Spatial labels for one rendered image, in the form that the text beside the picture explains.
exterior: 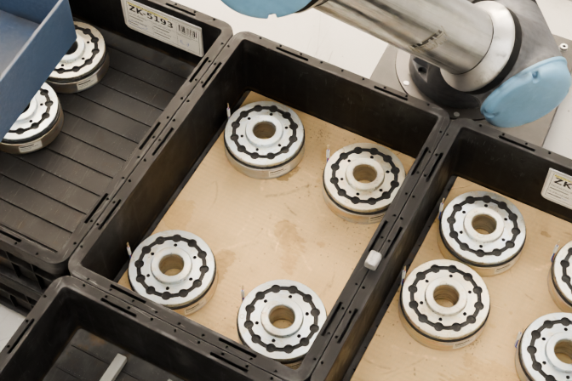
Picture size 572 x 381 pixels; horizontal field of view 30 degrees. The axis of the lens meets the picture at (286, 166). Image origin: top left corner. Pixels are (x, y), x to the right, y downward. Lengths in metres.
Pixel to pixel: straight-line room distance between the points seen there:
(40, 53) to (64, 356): 0.35
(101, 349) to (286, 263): 0.24
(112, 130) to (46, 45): 0.30
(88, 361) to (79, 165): 0.28
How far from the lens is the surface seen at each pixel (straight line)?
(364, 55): 1.65
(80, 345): 1.27
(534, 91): 1.33
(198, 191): 1.35
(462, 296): 1.24
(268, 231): 1.31
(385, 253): 1.19
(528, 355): 1.23
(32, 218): 1.37
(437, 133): 1.28
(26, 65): 1.13
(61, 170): 1.40
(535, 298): 1.30
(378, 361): 1.24
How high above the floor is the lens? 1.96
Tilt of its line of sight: 56 degrees down
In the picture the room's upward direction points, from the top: 1 degrees counter-clockwise
